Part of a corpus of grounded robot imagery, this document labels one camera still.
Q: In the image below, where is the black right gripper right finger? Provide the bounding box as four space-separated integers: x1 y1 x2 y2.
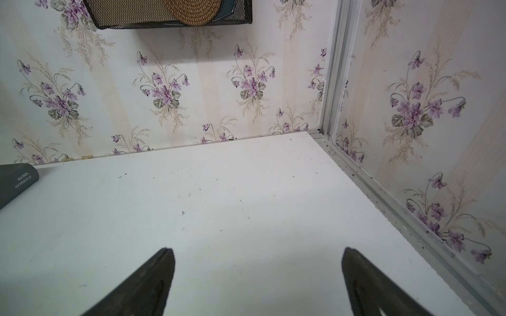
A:
341 247 431 315

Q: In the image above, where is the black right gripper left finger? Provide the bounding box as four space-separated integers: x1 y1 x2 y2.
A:
85 248 175 316

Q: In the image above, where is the dark grey book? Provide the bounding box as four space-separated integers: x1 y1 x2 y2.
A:
0 163 40 208

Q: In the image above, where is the teal plate in organizer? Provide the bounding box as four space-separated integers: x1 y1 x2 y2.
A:
212 0 244 22

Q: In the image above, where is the black mesh wall organizer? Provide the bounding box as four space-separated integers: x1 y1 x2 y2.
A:
84 0 253 30

